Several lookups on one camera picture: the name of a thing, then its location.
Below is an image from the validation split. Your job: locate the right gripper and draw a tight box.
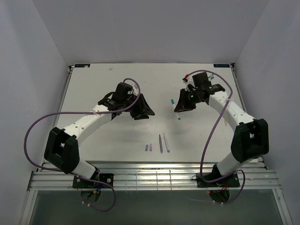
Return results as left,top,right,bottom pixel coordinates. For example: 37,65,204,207
175,88,204,113

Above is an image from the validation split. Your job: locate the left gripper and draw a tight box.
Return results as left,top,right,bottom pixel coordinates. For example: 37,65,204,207
122,93,155,120

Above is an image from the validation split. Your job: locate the green capped marker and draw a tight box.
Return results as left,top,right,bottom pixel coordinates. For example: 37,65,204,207
170,98,181,120

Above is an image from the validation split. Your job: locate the purple marker pen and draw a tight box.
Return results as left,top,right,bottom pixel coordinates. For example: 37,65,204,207
158,134,163,154

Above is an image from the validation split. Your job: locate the lavender capped white marker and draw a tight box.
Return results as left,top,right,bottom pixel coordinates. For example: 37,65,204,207
163,133,170,153

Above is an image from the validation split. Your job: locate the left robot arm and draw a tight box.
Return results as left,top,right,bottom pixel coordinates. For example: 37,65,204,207
44,82,155,188

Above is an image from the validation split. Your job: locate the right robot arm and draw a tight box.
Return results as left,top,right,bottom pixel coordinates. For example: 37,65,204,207
174,70,270,186

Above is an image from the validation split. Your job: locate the right blue corner label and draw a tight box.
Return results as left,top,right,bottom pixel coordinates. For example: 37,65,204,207
213,64,230,68

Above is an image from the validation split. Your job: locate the blue corner label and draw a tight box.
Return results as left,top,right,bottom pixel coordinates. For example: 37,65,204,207
74,64,90,68
213,64,230,68

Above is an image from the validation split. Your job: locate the left blue corner label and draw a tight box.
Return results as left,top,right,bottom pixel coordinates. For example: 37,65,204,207
74,64,90,68

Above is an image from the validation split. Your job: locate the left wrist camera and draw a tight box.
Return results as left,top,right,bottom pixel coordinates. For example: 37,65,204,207
132,83,139,96

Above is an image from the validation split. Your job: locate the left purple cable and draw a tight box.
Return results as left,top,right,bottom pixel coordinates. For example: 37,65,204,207
24,78,141,213

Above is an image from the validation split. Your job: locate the purple cable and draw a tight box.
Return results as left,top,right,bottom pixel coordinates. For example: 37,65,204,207
24,78,141,213
188,70,246,204

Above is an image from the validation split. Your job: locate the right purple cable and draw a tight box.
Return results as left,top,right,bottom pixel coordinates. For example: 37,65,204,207
188,70,246,204

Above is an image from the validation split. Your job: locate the aluminium frame rail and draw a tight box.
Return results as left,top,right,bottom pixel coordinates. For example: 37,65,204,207
28,161,281,191

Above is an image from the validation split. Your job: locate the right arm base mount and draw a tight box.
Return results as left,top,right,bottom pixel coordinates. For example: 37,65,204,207
191,172,240,188

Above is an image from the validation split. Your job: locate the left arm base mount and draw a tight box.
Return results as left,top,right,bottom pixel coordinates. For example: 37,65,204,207
72,173,114,189

